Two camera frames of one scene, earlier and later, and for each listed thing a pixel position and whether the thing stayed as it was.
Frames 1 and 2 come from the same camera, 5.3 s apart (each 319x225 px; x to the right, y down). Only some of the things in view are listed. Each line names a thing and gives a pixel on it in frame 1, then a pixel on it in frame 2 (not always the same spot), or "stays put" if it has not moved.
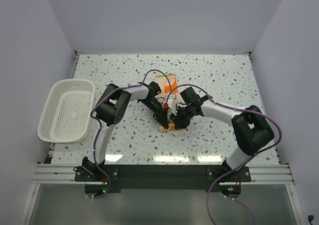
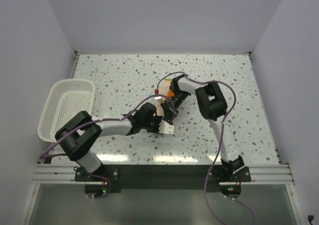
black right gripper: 179,123 to 168,111
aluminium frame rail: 63,174 stays put
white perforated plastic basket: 67,115 stays put
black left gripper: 160,115 to 158,119
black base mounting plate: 164,176 stays put
